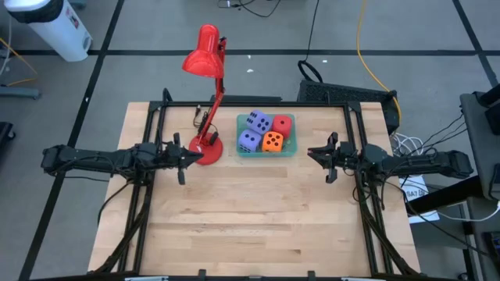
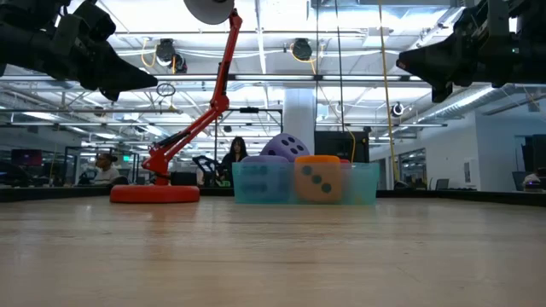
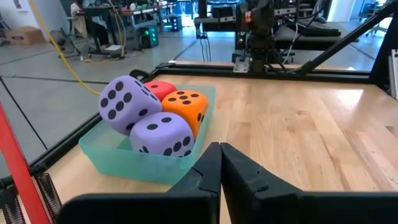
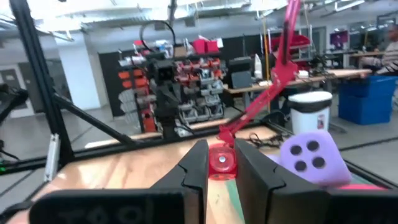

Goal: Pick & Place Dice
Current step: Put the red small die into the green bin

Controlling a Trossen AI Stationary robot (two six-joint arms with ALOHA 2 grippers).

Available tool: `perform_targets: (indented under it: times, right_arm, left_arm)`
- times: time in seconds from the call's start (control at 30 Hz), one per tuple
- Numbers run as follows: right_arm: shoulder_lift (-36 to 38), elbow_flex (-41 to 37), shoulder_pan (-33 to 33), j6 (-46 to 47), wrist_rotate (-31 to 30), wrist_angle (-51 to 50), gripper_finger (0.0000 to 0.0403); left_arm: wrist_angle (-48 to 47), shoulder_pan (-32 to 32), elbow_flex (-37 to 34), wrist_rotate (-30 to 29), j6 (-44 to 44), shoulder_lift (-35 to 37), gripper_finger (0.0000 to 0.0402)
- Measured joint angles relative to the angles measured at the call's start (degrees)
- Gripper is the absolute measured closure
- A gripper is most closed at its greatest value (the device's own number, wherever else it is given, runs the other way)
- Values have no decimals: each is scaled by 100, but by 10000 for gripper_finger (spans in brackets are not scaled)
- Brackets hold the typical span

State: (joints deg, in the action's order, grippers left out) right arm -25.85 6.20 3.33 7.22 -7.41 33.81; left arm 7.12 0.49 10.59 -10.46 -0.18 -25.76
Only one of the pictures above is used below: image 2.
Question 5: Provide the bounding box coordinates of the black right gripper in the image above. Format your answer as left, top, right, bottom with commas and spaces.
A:
396, 3, 520, 103

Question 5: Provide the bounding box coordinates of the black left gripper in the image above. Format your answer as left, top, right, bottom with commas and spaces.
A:
55, 40, 159, 102

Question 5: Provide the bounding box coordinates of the teal translucent plastic bin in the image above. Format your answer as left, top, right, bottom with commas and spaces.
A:
232, 161, 380, 206

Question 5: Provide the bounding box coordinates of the large orange foam die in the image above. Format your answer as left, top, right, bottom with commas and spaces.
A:
293, 154, 342, 204

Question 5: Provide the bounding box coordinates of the large purple foam die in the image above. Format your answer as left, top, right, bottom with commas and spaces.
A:
259, 132, 311, 163
235, 154, 293, 204

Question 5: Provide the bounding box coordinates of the person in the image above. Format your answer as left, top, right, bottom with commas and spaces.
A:
91, 153, 123, 186
219, 136, 249, 188

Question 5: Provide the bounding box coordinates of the dark computer monitor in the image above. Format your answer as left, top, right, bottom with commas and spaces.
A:
10, 148, 44, 167

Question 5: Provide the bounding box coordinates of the red desk lamp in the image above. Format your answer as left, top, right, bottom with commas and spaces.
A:
109, 0, 243, 204

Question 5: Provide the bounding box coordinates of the black power adapter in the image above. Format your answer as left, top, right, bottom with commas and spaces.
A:
170, 171, 198, 187

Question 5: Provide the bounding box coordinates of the black cabinet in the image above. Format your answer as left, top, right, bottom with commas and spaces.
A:
314, 130, 370, 164

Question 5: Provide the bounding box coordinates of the white building column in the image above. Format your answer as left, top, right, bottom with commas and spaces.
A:
283, 88, 317, 157

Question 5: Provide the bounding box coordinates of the long ceiling light strip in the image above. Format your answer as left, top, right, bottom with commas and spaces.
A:
151, 74, 427, 83

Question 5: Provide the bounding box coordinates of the yellow hanging cable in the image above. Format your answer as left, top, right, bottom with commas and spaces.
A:
377, 0, 400, 182

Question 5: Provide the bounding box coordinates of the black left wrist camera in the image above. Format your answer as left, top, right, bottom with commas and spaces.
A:
70, 0, 117, 43

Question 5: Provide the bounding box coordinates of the black hanging cable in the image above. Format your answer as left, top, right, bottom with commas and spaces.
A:
334, 0, 346, 133

